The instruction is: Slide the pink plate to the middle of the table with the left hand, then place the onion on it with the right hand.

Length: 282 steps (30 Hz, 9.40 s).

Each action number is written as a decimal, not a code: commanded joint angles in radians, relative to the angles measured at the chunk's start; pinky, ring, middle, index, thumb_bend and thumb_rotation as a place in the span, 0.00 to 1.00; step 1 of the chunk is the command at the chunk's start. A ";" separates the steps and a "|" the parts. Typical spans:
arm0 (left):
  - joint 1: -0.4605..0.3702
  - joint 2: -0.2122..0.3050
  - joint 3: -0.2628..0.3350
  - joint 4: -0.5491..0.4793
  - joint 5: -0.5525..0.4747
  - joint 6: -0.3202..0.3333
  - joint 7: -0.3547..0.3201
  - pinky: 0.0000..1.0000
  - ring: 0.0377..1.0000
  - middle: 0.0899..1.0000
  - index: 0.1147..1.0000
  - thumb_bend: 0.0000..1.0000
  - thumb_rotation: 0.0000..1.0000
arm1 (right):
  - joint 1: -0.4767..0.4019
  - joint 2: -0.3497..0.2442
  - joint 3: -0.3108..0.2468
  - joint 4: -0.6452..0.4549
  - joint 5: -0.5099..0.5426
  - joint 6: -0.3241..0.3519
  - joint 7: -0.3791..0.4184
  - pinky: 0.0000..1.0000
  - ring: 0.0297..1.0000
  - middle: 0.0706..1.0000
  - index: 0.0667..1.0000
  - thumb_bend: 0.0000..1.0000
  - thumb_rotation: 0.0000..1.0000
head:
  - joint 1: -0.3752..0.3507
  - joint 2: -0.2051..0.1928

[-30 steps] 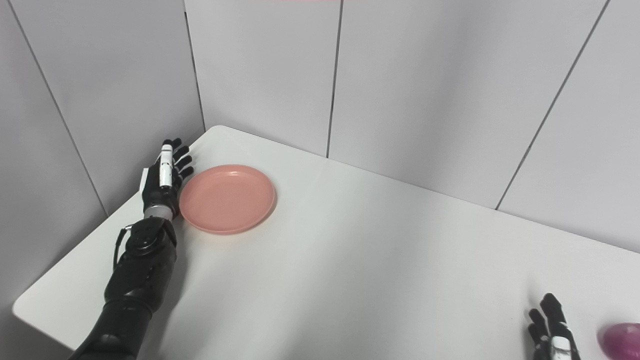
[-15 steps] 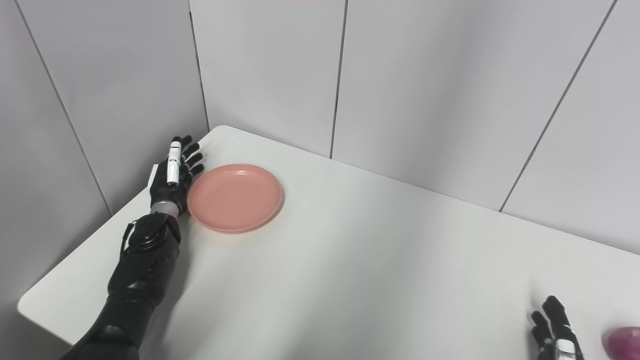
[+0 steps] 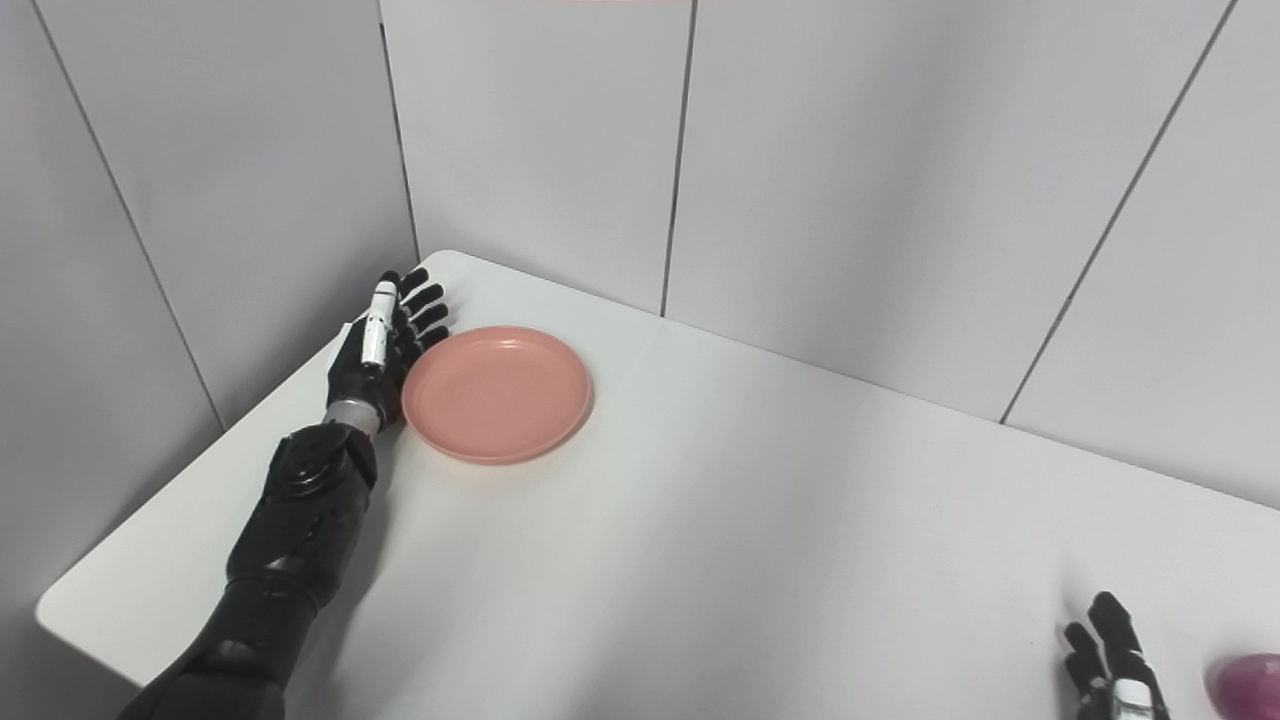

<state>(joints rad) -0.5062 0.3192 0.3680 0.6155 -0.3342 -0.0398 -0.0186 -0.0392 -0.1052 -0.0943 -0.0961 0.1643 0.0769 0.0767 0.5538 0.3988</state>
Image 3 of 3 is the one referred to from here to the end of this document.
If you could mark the purple red onion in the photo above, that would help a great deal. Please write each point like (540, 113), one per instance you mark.
(1248, 685)

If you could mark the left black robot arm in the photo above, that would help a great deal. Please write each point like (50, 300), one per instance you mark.
(270, 560)

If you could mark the pink round plate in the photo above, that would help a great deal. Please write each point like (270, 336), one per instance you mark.
(497, 394)

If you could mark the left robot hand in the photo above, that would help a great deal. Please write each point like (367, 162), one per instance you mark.
(380, 345)

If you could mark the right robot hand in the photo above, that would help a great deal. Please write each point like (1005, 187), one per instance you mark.
(1115, 670)

